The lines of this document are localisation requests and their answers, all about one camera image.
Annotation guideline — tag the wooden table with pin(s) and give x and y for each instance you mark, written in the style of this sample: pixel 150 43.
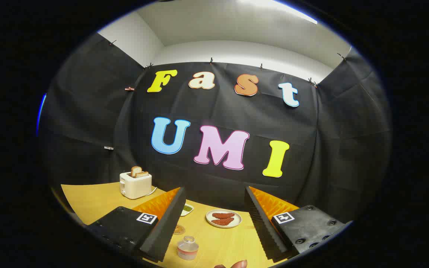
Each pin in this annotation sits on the wooden table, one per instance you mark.
pixel 88 201

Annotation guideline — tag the black backdrop cloth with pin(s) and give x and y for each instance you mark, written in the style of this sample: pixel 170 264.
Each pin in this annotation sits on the black backdrop cloth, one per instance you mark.
pixel 214 111

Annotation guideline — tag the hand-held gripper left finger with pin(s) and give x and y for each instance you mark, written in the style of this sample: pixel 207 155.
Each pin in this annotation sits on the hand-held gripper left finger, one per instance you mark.
pixel 169 223

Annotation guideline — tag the white round plate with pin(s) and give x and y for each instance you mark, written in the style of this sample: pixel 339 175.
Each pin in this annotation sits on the white round plate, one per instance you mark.
pixel 237 221

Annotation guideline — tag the white divided dish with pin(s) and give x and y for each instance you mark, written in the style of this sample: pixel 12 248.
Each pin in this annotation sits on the white divided dish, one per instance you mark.
pixel 187 209

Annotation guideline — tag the clear juice bottle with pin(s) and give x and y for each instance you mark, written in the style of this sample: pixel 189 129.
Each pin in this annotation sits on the clear juice bottle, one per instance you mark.
pixel 187 251

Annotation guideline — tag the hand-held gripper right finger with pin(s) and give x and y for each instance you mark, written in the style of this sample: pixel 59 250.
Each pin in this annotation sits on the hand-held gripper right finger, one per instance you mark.
pixel 261 223

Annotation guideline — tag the toast slice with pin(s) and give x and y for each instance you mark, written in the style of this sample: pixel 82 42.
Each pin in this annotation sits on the toast slice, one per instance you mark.
pixel 136 170
pixel 142 174

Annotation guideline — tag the white toaster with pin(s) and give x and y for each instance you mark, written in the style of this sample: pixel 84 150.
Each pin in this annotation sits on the white toaster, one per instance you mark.
pixel 134 186

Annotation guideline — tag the round cork coaster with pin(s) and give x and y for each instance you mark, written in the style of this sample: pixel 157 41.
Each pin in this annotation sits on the round cork coaster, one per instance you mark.
pixel 179 230

